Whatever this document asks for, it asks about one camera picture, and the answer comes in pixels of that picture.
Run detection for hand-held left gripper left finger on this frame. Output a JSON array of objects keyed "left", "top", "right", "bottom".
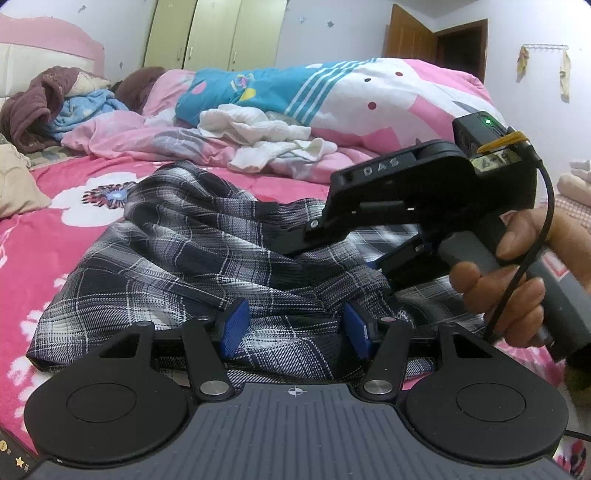
[{"left": 95, "top": 298, "right": 252, "bottom": 402}]

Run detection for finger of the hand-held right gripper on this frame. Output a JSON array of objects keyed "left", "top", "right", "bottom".
[
  {"left": 367, "top": 231, "right": 458, "bottom": 296},
  {"left": 272, "top": 216, "right": 432, "bottom": 258}
]

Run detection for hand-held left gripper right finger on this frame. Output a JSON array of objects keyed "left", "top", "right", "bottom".
[{"left": 342, "top": 302, "right": 502, "bottom": 402}]

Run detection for black white plaid pants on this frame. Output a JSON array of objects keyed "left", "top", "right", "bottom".
[{"left": 27, "top": 161, "right": 490, "bottom": 393}]

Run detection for person's right hand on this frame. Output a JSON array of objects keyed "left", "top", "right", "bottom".
[{"left": 449, "top": 207, "right": 591, "bottom": 347}]

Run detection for pink cartoon print quilt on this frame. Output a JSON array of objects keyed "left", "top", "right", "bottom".
[{"left": 60, "top": 58, "right": 504, "bottom": 183}]

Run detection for white crumpled garment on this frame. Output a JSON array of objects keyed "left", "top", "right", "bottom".
[{"left": 198, "top": 104, "right": 339, "bottom": 172}]

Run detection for wooden door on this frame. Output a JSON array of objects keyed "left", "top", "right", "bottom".
[{"left": 384, "top": 4, "right": 489, "bottom": 84}]

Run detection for pink floral bed blanket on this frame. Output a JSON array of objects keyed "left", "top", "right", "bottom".
[{"left": 0, "top": 154, "right": 591, "bottom": 476}]

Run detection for yellow-green wardrobe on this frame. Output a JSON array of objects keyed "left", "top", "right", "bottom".
[{"left": 142, "top": 0, "right": 288, "bottom": 84}]

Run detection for brown plush garment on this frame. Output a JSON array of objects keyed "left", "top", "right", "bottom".
[
  {"left": 113, "top": 67, "right": 166, "bottom": 112},
  {"left": 0, "top": 66, "right": 112, "bottom": 153}
]

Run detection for beige folded garment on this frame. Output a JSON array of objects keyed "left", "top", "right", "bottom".
[{"left": 0, "top": 143, "right": 51, "bottom": 220}]

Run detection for light blue printed garment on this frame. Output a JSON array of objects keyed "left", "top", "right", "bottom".
[{"left": 48, "top": 89, "right": 130, "bottom": 141}]

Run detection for dark patterned bed edge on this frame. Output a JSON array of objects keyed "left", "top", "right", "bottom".
[{"left": 0, "top": 429, "right": 40, "bottom": 480}]

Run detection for cream crumpled garment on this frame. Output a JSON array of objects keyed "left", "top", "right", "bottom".
[{"left": 67, "top": 71, "right": 112, "bottom": 97}]

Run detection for pink white headboard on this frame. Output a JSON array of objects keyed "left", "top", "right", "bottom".
[{"left": 0, "top": 13, "right": 106, "bottom": 97}]

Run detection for black cable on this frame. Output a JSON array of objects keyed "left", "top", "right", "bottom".
[{"left": 482, "top": 143, "right": 557, "bottom": 344}]

